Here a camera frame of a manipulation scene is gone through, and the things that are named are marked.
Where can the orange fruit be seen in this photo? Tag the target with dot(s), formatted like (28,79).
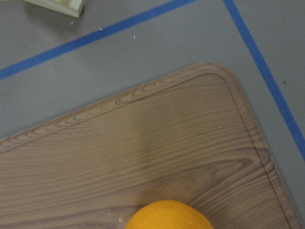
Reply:
(168,214)

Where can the wooden cutting board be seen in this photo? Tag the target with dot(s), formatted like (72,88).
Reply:
(189,136)

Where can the wooden mug rack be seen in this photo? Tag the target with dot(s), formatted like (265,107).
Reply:
(68,7)

